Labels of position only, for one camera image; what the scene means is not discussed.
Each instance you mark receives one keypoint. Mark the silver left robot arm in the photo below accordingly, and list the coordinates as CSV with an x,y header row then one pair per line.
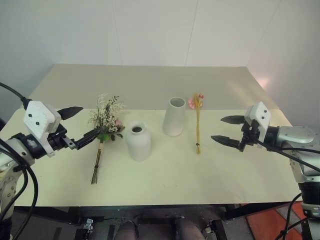
x,y
15,155

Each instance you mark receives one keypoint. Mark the yellow pink dried flower bundle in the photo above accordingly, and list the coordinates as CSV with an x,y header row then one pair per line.
x,y
198,125

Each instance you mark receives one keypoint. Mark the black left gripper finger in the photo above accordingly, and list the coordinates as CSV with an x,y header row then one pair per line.
x,y
70,111
88,137

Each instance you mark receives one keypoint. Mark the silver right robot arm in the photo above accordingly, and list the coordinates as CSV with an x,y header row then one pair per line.
x,y
297,136

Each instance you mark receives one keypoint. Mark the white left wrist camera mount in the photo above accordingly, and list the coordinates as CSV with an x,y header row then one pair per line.
x,y
37,117

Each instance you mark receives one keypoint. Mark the white tall cylinder vase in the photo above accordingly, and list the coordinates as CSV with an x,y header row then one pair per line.
x,y
173,120

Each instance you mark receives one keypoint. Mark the dried white green flower bouquet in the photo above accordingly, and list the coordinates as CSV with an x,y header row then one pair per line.
x,y
106,120

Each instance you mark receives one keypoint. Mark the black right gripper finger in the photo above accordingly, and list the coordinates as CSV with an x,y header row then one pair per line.
x,y
226,141
233,119

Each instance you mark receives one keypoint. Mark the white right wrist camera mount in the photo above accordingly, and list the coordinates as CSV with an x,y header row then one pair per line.
x,y
260,115

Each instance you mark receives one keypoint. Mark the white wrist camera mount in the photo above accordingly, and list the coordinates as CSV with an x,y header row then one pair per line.
x,y
37,117
260,115

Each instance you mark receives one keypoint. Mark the white narrow-neck ceramic vase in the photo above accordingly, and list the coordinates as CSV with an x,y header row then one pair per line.
x,y
138,145

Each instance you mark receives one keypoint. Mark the black table frame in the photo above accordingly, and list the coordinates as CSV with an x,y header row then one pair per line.
x,y
50,215

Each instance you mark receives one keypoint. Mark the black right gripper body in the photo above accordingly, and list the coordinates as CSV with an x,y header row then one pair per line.
x,y
250,135

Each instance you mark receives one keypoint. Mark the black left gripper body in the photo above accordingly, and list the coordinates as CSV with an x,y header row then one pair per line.
x,y
60,142

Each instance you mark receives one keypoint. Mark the orange floor mat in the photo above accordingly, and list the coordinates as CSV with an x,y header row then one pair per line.
x,y
265,220

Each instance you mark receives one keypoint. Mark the silver metal clamp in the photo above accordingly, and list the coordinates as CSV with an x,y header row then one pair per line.
x,y
88,223

